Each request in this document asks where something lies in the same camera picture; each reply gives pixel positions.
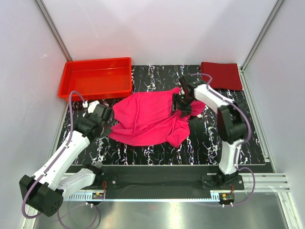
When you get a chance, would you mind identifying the red plastic bin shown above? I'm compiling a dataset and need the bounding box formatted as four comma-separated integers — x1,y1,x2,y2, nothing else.
58,57,132,101

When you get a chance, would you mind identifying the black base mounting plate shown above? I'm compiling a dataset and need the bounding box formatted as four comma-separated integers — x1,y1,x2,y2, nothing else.
80,165,244,196

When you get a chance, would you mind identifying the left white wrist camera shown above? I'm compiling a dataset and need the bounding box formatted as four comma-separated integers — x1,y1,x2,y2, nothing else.
82,100,100,114

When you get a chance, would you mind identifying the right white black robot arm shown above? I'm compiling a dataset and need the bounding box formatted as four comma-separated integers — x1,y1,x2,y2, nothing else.
171,73,251,189

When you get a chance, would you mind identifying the right aluminium frame post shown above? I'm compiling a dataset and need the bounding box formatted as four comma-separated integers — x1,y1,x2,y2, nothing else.
240,0,285,72

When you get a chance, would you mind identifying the white slotted cable duct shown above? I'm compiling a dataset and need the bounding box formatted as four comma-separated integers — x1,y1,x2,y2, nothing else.
64,191,235,203

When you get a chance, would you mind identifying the aluminium frame post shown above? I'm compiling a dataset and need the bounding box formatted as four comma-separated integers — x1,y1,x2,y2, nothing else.
240,0,285,72
34,0,72,62

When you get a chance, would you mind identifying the bright pink t-shirt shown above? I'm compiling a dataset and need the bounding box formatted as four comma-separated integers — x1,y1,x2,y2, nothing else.
109,87,205,147

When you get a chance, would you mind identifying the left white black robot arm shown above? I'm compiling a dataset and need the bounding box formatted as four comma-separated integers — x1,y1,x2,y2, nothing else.
19,101,114,219

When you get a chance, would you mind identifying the folded dark red t-shirt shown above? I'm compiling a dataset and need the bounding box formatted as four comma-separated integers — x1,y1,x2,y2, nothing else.
201,62,243,91

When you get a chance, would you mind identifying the left aluminium frame post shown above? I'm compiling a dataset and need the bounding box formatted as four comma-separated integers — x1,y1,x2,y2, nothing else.
34,0,72,62

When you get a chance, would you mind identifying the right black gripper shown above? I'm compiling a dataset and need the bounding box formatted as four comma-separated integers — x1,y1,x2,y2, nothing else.
170,93,195,119

